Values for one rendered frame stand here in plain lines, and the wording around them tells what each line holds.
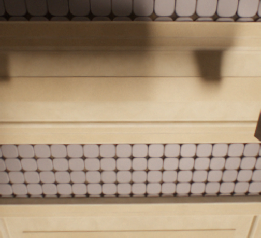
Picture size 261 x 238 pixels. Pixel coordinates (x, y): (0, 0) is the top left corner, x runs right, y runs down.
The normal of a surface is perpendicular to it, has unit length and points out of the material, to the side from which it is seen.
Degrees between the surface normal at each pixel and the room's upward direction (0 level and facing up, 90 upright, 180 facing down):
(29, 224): 11
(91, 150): 0
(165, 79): 0
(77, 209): 0
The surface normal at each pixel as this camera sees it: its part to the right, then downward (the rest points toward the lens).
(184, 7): 0.01, 0.36
